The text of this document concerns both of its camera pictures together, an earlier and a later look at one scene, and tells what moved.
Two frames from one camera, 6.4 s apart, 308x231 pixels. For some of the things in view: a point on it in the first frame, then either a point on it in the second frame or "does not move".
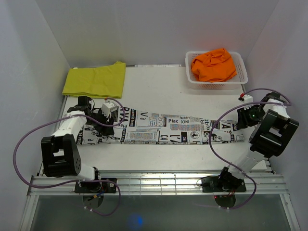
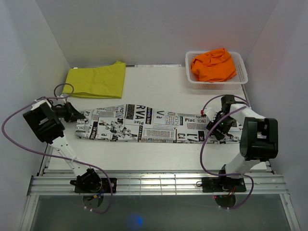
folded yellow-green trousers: x=108 y=82 does not move
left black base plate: x=96 y=186 does not move
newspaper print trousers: x=142 y=126 does not move
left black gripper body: x=101 y=128 to x=63 y=112
